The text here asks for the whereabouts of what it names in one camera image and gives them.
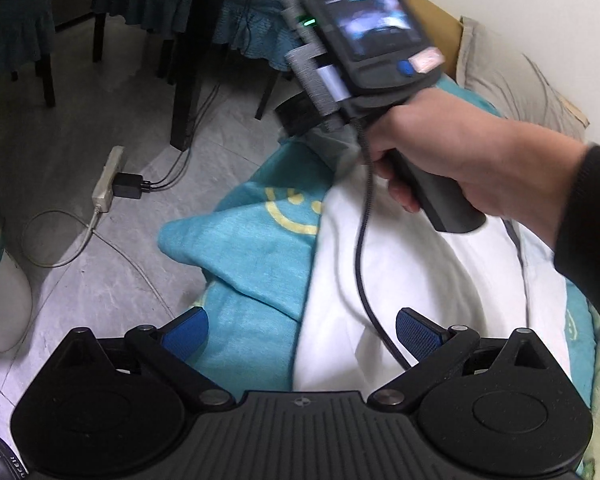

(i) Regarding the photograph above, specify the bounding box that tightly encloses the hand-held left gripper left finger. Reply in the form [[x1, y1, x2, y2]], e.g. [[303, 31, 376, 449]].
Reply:
[[55, 305, 238, 414]]

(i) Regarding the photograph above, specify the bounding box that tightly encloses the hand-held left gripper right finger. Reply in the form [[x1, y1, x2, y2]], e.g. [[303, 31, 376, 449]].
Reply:
[[367, 307, 551, 416]]

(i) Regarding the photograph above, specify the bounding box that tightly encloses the white t-shirt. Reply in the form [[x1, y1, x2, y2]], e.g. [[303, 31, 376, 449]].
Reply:
[[292, 160, 574, 394]]

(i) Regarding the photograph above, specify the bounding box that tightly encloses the person's right forearm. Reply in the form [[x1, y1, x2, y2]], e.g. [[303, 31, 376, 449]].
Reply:
[[510, 121, 600, 337]]

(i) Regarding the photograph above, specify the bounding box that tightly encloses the person's right hand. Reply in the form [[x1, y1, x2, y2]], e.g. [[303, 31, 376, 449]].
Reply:
[[364, 93, 531, 217]]

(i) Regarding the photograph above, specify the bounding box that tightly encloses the yellow headboard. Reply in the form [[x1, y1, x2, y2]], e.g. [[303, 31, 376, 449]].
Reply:
[[402, 0, 464, 87]]

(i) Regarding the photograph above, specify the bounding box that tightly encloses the teal printed bed sheet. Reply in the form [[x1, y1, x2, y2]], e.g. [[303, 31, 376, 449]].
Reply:
[[159, 137, 600, 407]]

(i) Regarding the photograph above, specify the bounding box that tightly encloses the grey pillow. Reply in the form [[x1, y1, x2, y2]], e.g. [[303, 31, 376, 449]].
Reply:
[[455, 16, 592, 144]]

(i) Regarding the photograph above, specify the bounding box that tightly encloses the black charger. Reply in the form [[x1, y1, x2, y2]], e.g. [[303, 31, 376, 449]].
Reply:
[[112, 172, 145, 200]]

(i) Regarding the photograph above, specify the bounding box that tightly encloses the beige power strip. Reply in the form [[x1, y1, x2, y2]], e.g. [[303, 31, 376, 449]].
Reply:
[[91, 146, 126, 212]]

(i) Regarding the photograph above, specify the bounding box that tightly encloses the white and dark table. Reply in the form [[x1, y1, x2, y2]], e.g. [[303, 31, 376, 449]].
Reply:
[[171, 0, 239, 152]]

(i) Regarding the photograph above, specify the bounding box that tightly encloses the trash bin with plastic liner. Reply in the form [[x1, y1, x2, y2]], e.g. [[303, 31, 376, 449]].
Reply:
[[0, 200, 34, 354]]

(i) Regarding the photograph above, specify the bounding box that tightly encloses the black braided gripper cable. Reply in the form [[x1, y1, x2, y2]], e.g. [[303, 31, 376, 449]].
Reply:
[[354, 122, 415, 369]]

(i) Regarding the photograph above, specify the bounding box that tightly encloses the white power strip cable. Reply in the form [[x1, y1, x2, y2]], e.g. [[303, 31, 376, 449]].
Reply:
[[22, 204, 192, 319]]

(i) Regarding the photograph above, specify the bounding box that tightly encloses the black charger cable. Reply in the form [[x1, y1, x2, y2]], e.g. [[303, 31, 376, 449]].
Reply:
[[142, 0, 282, 192]]

